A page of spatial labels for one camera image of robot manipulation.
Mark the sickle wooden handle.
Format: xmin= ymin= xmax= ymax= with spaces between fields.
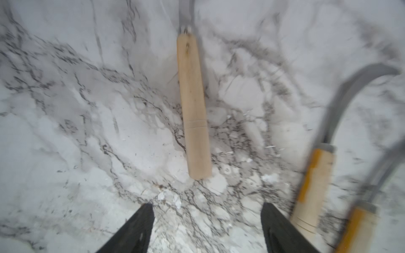
xmin=290 ymin=63 xmax=400 ymax=243
xmin=333 ymin=139 xmax=405 ymax=253
xmin=176 ymin=0 xmax=213 ymax=181

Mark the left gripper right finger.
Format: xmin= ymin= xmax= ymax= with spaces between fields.
xmin=261 ymin=202 xmax=319 ymax=253

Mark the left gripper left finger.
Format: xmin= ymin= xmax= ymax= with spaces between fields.
xmin=97 ymin=203 xmax=155 ymax=253

